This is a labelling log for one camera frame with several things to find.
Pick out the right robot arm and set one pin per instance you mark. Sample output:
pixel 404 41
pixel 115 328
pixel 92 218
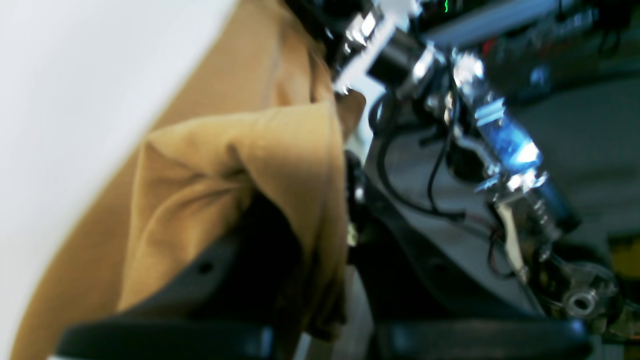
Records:
pixel 519 116

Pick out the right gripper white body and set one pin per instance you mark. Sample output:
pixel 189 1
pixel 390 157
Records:
pixel 378 44

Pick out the brown T-shirt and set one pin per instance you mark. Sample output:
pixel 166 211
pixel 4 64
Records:
pixel 258 114

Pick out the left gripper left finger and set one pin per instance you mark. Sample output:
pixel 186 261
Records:
pixel 218 308

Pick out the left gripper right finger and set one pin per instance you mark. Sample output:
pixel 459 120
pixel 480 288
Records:
pixel 425 307

